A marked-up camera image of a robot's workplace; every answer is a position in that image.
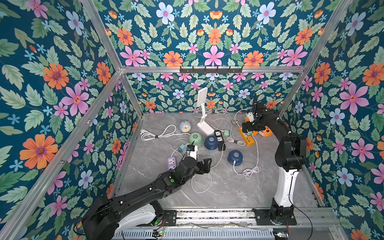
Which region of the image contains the dark blue meat grinder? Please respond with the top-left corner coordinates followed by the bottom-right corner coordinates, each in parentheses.
top-left (227, 150), bottom-right (243, 167)
top-left (204, 135), bottom-right (219, 150)

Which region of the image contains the dark blue meat grinder front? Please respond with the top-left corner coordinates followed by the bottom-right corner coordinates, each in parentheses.
top-left (227, 150), bottom-right (243, 167)

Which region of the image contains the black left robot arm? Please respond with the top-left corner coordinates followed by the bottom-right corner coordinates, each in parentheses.
top-left (82, 157), bottom-right (212, 240)

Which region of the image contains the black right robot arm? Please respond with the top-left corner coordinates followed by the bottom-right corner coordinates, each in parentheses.
top-left (242, 102), bottom-right (307, 226)

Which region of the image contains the orange shark plush toy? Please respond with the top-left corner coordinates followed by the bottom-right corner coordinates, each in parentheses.
top-left (242, 117), bottom-right (273, 137)

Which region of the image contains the orange power strip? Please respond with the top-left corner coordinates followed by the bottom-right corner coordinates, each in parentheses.
top-left (238, 127), bottom-right (255, 147)

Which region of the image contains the black power strip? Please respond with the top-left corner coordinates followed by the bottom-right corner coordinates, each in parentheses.
top-left (215, 130), bottom-right (226, 152)

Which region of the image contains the light teal charger adapter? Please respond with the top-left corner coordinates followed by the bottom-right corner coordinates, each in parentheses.
top-left (179, 145), bottom-right (186, 152)

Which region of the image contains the purple power strip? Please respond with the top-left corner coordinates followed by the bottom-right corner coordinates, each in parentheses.
top-left (167, 157), bottom-right (177, 170)

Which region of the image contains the round blue alarm clock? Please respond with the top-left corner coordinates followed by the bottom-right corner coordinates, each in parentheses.
top-left (179, 121), bottom-right (192, 133)

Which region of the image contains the white folding desk lamp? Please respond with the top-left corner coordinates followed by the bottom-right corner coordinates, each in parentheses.
top-left (197, 88), bottom-right (214, 136)

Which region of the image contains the white power strip cord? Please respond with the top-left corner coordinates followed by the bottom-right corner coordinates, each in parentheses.
top-left (234, 108), bottom-right (254, 124)

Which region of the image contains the green cordless meat grinder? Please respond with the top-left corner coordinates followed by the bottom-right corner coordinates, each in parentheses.
top-left (189, 133), bottom-right (203, 146)

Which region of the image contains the white purple strip cord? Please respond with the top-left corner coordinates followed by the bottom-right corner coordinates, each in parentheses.
top-left (140, 124), bottom-right (190, 142)

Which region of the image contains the black wall hook rail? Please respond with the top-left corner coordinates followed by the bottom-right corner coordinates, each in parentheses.
top-left (179, 66), bottom-right (243, 75)

